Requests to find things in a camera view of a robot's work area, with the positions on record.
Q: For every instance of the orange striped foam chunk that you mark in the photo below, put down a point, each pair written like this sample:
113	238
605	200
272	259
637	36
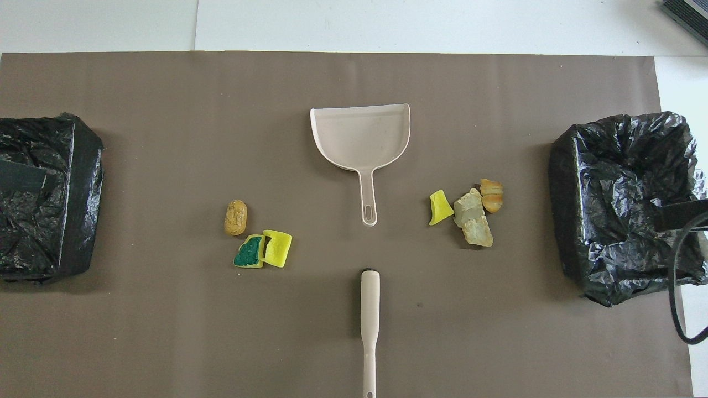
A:
492	195

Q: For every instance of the pale grey-green foam chunk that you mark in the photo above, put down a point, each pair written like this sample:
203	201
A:
468	205

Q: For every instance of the brown bread roll shaped sponge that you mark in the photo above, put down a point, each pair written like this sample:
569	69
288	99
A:
235	218

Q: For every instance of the green and yellow sponge piece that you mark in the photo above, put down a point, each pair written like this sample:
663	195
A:
248	254

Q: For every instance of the small yellow sponge wedge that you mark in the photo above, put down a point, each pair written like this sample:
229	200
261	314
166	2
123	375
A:
440	209

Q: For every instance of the yellow sponge block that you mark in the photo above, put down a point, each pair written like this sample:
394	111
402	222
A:
278	249

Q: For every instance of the beige brush with black bristles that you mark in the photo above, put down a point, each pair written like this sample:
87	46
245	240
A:
369	309

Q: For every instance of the beige plastic dustpan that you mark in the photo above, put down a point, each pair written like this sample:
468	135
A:
359	135

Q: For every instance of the bin lined with black bag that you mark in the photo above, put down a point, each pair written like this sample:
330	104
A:
61	221
608	182

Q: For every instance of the black ribbed device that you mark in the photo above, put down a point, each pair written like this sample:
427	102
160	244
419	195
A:
688	16

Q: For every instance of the brown paper table mat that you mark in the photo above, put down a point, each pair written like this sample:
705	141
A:
332	331

